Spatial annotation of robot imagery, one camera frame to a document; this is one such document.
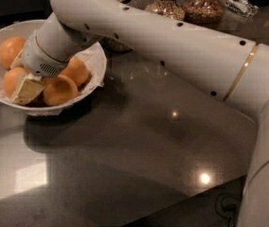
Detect glass jar brown grains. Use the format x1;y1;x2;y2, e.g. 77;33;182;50
183;0;224;25

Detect white paper bowl liner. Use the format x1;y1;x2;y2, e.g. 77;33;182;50
0;41;108;116

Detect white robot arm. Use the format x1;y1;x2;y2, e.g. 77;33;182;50
11;0;269;227

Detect yellow-orange fruit bottom right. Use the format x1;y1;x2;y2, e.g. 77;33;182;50
43;75;78;106

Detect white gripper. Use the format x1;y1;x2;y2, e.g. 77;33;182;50
10;31;67;105

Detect clear plastic wrapped packet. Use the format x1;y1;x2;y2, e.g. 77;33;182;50
223;0;259;18

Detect orange top left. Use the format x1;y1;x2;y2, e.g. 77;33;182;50
0;37;26;70

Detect orange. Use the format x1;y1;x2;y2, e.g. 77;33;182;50
3;67;28;98
62;57;90;87
0;37;26;70

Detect black cables on floor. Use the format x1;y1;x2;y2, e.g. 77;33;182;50
214;192;242;227

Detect orange right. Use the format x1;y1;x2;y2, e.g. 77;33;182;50
62;57;90;87

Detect orange bottom left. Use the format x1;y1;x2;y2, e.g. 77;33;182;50
3;67;28;98

